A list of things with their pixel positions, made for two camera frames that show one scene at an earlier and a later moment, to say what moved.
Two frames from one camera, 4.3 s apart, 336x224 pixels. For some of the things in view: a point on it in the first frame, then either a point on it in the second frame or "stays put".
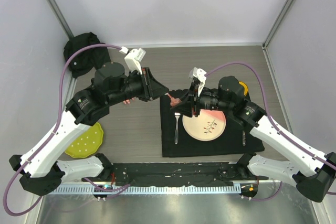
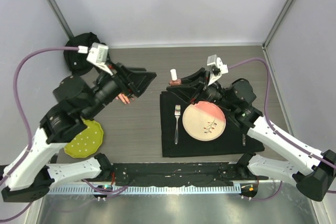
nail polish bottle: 174,102 → 175,83
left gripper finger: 157,89 → 140,80
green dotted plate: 86,144 stays put
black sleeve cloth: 86,60 stays put
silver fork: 177,114 stays put
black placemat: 235,139 stays put
